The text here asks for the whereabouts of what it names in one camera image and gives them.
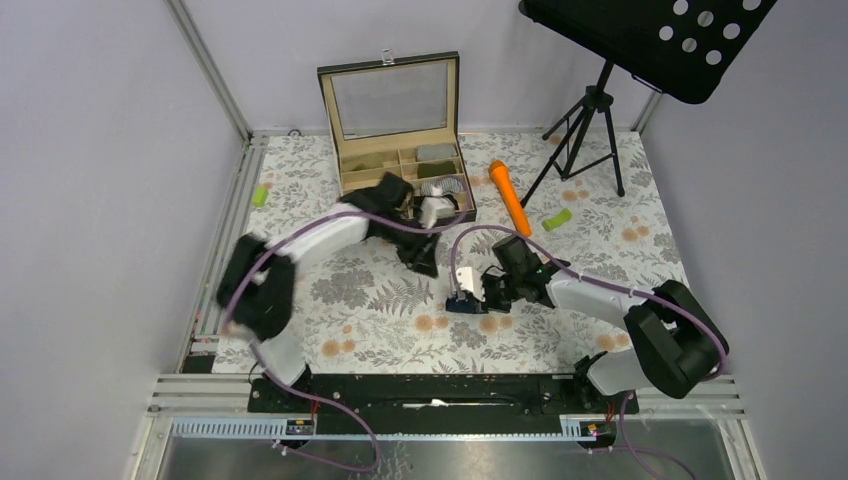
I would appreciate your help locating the grey rolled underwear in box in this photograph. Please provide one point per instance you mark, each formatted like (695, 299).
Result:
(435, 152)

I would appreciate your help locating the black music stand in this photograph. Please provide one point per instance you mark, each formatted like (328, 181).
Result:
(678, 48)

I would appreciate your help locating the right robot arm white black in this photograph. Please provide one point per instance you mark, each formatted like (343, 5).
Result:
(674, 343)

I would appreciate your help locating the striped rolled underwear in box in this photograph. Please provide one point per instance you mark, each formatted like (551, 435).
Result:
(443, 186)

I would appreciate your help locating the olive rolled underwear in box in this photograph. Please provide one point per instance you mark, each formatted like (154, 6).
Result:
(436, 169)

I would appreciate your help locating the wooden organizer box glass lid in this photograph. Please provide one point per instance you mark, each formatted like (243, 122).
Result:
(395, 104)

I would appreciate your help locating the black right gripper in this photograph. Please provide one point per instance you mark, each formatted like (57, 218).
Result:
(487, 278)

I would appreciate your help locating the navy blue underwear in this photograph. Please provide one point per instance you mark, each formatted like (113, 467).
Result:
(465, 305)

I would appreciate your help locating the green block at left edge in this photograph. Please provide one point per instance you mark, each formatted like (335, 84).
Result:
(260, 196)

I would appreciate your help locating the olive khaki underwear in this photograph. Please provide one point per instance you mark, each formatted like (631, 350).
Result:
(371, 161)

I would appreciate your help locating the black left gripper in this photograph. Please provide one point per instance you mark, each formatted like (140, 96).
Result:
(422, 258)

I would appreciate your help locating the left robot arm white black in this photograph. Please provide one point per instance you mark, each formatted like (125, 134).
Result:
(256, 291)

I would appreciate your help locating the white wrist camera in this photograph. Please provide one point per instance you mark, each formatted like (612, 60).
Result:
(436, 205)
(469, 282)

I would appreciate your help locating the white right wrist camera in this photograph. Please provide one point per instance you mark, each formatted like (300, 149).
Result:
(469, 282)

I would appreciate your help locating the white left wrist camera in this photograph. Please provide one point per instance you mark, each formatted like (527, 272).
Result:
(436, 205)

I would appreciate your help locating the floral table cloth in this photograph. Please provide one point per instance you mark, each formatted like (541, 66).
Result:
(361, 311)

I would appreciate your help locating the green block near underwear pile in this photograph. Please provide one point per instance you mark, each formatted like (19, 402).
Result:
(558, 220)

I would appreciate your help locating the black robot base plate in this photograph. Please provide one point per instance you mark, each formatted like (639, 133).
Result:
(430, 404)

